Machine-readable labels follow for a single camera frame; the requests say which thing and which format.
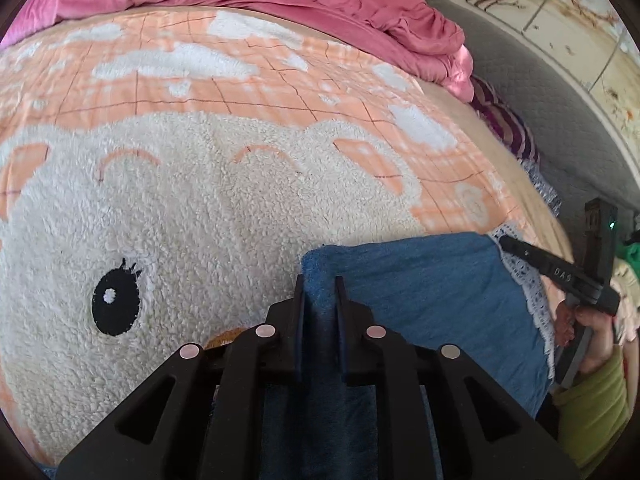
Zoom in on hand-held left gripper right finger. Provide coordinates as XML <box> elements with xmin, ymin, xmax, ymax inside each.
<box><xmin>334</xmin><ymin>276</ymin><xmax>582</xmax><ymax>480</ymax></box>

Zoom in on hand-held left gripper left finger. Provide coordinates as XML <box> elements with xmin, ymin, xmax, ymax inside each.
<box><xmin>55</xmin><ymin>274</ymin><xmax>307</xmax><ymax>480</ymax></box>

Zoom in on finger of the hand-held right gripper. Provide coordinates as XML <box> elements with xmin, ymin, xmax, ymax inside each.
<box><xmin>499</xmin><ymin>236</ymin><xmax>552</xmax><ymax>275</ymax></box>

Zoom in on blue denim pants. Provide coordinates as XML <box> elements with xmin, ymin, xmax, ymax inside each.
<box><xmin>260</xmin><ymin>232</ymin><xmax>558</xmax><ymax>480</ymax></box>

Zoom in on person's right hand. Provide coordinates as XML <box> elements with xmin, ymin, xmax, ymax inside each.
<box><xmin>554</xmin><ymin>299</ymin><xmax>617</xmax><ymax>375</ymax></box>

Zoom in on pale clothes pile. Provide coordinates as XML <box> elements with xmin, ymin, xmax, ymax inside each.
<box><xmin>611</xmin><ymin>241</ymin><xmax>640</xmax><ymax>348</ymax></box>

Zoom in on blue floral cloth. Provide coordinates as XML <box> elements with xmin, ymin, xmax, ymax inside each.
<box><xmin>520</xmin><ymin>157</ymin><xmax>564</xmax><ymax>217</ymax></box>

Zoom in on purple striped pillow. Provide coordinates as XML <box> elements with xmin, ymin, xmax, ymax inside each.
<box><xmin>470</xmin><ymin>75</ymin><xmax>542</xmax><ymax>163</ymax></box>

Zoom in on grey quilted headboard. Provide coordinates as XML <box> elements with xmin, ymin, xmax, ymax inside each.
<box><xmin>422</xmin><ymin>0</ymin><xmax>640</xmax><ymax>211</ymax></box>

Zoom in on orange bear printed blanket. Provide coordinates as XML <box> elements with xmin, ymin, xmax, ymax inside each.
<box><xmin>0</xmin><ymin>7</ymin><xmax>576</xmax><ymax>472</ymax></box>

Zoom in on tree wall painting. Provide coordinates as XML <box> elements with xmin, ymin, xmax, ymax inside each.
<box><xmin>465</xmin><ymin>0</ymin><xmax>640</xmax><ymax>147</ymax></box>

